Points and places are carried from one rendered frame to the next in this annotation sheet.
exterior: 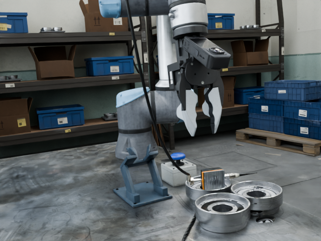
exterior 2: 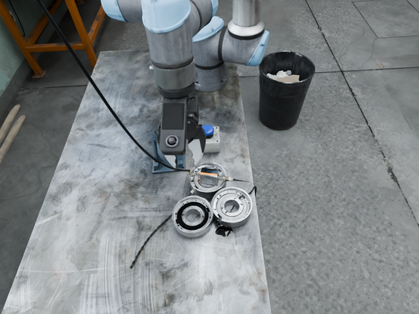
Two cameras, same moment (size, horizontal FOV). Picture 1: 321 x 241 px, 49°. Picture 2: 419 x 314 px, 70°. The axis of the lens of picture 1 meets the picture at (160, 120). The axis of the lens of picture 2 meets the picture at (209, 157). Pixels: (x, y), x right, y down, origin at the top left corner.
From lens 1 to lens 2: 0.62 m
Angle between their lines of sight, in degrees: 47
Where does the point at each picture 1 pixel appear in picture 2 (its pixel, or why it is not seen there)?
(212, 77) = (191, 133)
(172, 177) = not seen: hidden behind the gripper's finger
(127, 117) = (196, 53)
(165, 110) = (231, 56)
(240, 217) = (193, 234)
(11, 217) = (78, 152)
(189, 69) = not seen: hidden behind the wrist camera
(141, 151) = (206, 86)
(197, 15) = (171, 82)
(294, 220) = (241, 242)
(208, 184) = (204, 181)
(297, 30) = not seen: outside the picture
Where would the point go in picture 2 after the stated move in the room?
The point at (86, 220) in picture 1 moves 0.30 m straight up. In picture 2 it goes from (117, 176) to (78, 98)
